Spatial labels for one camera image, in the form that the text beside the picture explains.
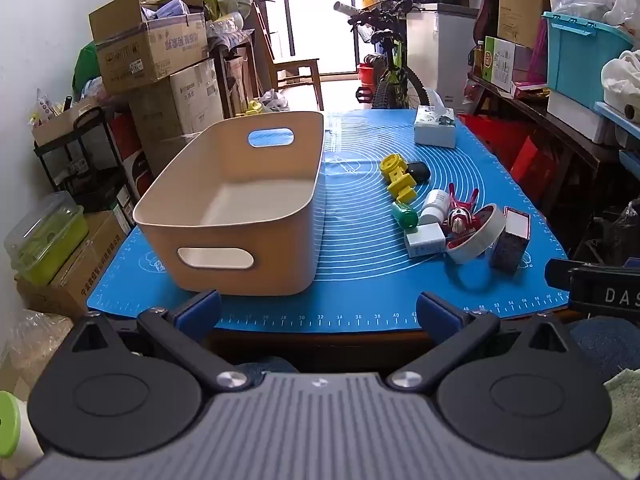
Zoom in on beige plastic storage bin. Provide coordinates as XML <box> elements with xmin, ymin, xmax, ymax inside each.
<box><xmin>132</xmin><ymin>111</ymin><xmax>325</xmax><ymax>297</ymax></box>

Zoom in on green and white carton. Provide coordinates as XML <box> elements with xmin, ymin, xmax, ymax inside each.
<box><xmin>484</xmin><ymin>36</ymin><xmax>533</xmax><ymax>93</ymax></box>

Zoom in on white tissue box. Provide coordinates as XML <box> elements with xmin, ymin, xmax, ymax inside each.
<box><xmin>414</xmin><ymin>91</ymin><xmax>457</xmax><ymax>149</ymax></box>

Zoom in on taped open cardboard box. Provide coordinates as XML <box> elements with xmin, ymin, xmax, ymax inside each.
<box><xmin>89</xmin><ymin>0</ymin><xmax>210</xmax><ymax>95</ymax></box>

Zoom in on yellow plastic toy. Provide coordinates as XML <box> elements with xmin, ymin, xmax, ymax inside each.
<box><xmin>380</xmin><ymin>154</ymin><xmax>418</xmax><ymax>205</ymax></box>

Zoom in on dark wooden bench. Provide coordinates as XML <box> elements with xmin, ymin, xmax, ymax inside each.
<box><xmin>467</xmin><ymin>72</ymin><xmax>626</xmax><ymax>221</ymax></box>

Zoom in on red patterned box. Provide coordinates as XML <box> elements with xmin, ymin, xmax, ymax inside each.
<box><xmin>490</xmin><ymin>206</ymin><xmax>532</xmax><ymax>273</ymax></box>

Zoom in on red paper bags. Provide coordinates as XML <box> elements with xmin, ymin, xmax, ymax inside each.
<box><xmin>457</xmin><ymin>114</ymin><xmax>558</xmax><ymax>201</ymax></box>

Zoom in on black utility cart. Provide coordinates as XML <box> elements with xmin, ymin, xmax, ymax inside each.
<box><xmin>34</xmin><ymin>107</ymin><xmax>141</xmax><ymax>213</ymax></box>

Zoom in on printed brown cardboard box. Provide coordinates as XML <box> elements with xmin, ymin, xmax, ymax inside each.
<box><xmin>15</xmin><ymin>210</ymin><xmax>128</xmax><ymax>321</ymax></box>

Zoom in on person's leg in blue jeans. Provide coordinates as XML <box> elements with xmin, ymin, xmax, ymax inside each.
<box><xmin>570</xmin><ymin>317</ymin><xmax>640</xmax><ymax>378</ymax></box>

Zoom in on wooden chair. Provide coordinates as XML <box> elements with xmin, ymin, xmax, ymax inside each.
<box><xmin>252</xmin><ymin>2</ymin><xmax>325</xmax><ymax>111</ymax></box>

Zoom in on red and white appliance box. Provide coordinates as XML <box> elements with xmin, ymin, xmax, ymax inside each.
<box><xmin>107</xmin><ymin>115</ymin><xmax>151</xmax><ymax>201</ymax></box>

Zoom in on green and black bicycle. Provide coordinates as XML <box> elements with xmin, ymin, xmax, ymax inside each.
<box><xmin>334</xmin><ymin>0</ymin><xmax>436</xmax><ymax>111</ymax></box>

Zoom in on open cardboard box of sundries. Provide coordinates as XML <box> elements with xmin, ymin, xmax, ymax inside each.
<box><xmin>32</xmin><ymin>97</ymin><xmax>101</xmax><ymax>147</ymax></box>

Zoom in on small white carton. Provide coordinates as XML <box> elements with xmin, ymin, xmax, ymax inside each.
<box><xmin>404</xmin><ymin>224</ymin><xmax>446</xmax><ymax>259</ymax></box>

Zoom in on upright brown cardboard box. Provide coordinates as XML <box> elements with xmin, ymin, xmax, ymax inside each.
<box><xmin>497</xmin><ymin>0</ymin><xmax>558</xmax><ymax>48</ymax></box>

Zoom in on pale green towel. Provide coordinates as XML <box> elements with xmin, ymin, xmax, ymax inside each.
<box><xmin>597</xmin><ymin>369</ymin><xmax>640</xmax><ymax>473</ymax></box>

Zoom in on red toy plane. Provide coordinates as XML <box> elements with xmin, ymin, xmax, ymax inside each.
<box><xmin>442</xmin><ymin>183</ymin><xmax>488</xmax><ymax>241</ymax></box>

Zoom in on black oval object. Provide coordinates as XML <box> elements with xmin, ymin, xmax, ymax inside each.
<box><xmin>406</xmin><ymin>161</ymin><xmax>432</xmax><ymax>185</ymax></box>

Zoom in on crumpled grey plastic bag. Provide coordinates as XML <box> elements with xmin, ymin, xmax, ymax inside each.
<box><xmin>257</xmin><ymin>89</ymin><xmax>292</xmax><ymax>113</ymax></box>

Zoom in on green plastic lidded container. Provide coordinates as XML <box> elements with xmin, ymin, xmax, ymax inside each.
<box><xmin>5</xmin><ymin>191</ymin><xmax>90</xmax><ymax>286</ymax></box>

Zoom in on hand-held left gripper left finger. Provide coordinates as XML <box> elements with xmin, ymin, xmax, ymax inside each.
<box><xmin>67</xmin><ymin>289</ymin><xmax>253</xmax><ymax>395</ymax></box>

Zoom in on teal plastic storage bin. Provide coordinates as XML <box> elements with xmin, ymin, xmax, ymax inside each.
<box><xmin>542</xmin><ymin>11</ymin><xmax>636</xmax><ymax>111</ymax></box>

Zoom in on blue silicone baking mat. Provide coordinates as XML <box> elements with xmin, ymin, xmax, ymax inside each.
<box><xmin>86</xmin><ymin>109</ymin><xmax>571</xmax><ymax>333</ymax></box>

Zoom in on red and white tape roll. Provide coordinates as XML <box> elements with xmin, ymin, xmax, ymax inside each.
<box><xmin>445</xmin><ymin>203</ymin><xmax>507</xmax><ymax>265</ymax></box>

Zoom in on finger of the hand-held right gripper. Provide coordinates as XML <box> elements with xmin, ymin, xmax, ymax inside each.
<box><xmin>544</xmin><ymin>258</ymin><xmax>573</xmax><ymax>292</ymax></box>

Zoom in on white chest freezer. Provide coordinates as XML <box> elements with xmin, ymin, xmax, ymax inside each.
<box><xmin>406</xmin><ymin>3</ymin><xmax>480</xmax><ymax>116</ymax></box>

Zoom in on clear bag of grain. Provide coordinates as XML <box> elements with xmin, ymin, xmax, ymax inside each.
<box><xmin>0</xmin><ymin>310</ymin><xmax>73</xmax><ymax>398</ymax></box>

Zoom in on white pill bottle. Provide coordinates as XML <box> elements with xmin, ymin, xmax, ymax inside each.
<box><xmin>417</xmin><ymin>189</ymin><xmax>451</xmax><ymax>226</ymax></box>

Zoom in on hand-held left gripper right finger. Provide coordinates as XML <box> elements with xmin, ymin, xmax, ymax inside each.
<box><xmin>386</xmin><ymin>291</ymin><xmax>573</xmax><ymax>391</ymax></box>

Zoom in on green plastic bag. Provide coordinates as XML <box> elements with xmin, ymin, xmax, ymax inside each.
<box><xmin>72</xmin><ymin>42</ymin><xmax>101</xmax><ymax>96</ymax></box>

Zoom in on white bottle with green cap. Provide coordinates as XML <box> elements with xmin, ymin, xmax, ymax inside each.
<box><xmin>0</xmin><ymin>390</ymin><xmax>37</xmax><ymax>467</ymax></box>

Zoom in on glass balcony door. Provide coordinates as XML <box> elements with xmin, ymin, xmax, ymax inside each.
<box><xmin>260</xmin><ymin>0</ymin><xmax>372</xmax><ymax>80</ymax></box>

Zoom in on green bottle with silver cap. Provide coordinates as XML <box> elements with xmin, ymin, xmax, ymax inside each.
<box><xmin>391</xmin><ymin>201</ymin><xmax>418</xmax><ymax>231</ymax></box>

